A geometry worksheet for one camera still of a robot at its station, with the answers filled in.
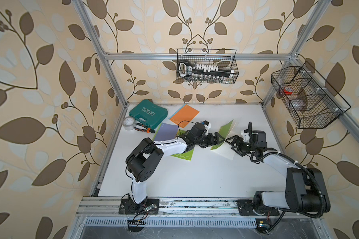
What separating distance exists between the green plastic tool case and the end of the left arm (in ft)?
1.27

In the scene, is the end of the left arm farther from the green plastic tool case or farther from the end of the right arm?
the green plastic tool case

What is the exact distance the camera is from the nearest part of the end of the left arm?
706mm

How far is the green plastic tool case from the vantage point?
3.51ft
